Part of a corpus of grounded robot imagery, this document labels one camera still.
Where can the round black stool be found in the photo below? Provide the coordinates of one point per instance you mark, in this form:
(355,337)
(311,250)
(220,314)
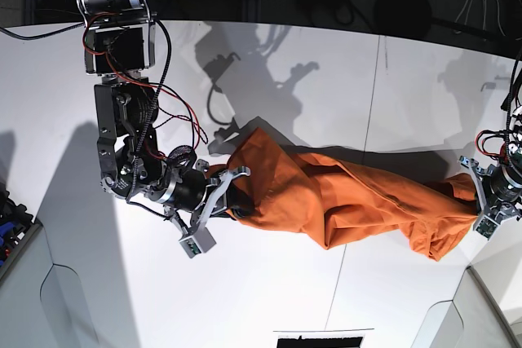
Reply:
(403,18)

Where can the black slot plate bottom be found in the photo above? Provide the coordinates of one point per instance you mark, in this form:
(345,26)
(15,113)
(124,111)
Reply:
(337,338)

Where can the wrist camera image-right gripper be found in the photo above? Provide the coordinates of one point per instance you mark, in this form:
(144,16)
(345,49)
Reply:
(485,226)

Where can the orange t-shirt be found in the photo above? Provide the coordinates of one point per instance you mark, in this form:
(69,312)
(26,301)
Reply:
(337,202)

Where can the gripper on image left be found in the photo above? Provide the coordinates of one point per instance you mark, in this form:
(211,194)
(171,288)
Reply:
(191,196)

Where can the grey panel bottom right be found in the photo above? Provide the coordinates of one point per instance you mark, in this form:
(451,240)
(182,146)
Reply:
(472,318)

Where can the blue black items bin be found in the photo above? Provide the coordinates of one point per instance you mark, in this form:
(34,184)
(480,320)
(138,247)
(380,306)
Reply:
(15,223)

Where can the grey panel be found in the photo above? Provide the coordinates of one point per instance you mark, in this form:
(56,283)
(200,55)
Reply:
(42,303)
(472,318)

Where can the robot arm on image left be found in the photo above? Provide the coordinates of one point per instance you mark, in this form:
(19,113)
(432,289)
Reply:
(118,43)

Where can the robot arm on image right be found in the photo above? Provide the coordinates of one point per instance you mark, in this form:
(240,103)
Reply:
(504,146)

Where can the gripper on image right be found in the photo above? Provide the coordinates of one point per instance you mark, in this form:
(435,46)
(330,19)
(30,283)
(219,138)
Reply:
(498,190)

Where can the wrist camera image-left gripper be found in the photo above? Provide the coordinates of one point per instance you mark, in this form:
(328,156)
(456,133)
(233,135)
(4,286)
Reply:
(198,242)

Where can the grey panel bottom left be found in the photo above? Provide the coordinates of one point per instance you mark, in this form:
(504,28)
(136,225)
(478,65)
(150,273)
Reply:
(42,303)

